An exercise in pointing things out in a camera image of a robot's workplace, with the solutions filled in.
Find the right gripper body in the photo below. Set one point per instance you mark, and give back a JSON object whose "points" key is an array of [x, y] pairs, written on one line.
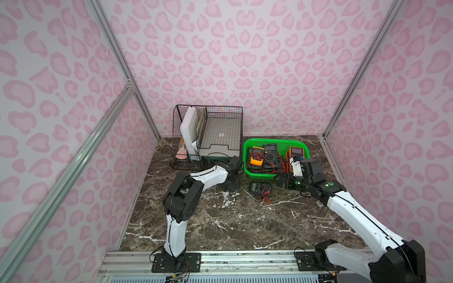
{"points": [[289, 178]]}

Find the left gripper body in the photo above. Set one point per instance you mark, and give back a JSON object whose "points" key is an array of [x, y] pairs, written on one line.
{"points": [[233, 175]]}

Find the yellow multimeter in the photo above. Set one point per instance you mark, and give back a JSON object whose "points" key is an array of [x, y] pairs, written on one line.
{"points": [[256, 156]]}

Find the orange multimeter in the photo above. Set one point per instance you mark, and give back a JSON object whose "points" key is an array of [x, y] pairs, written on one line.
{"points": [[292, 155]]}

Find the green multimeter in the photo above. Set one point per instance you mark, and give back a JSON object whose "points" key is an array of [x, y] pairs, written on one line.
{"points": [[272, 162]]}

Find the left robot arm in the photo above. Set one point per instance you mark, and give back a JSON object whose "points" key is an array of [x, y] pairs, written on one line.
{"points": [[182, 198]]}

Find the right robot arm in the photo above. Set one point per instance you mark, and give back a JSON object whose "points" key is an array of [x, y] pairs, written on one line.
{"points": [[392, 259]]}

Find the small dark multimeter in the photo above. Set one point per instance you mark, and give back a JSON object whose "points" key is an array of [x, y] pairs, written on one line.
{"points": [[262, 190]]}

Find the green plastic basket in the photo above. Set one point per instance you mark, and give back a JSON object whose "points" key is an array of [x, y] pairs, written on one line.
{"points": [[283, 145]]}

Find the grey tray on rack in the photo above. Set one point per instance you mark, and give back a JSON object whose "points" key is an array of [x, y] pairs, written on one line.
{"points": [[221, 138]]}

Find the black wire mesh rack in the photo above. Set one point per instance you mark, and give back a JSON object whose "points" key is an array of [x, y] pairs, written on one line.
{"points": [[179, 159]]}

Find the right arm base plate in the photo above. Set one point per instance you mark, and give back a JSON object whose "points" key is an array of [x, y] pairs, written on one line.
{"points": [[306, 262]]}

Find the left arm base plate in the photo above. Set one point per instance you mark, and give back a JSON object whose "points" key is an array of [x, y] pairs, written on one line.
{"points": [[165, 263]]}

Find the aluminium front rail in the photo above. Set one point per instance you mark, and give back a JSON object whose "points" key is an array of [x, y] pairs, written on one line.
{"points": [[254, 266]]}

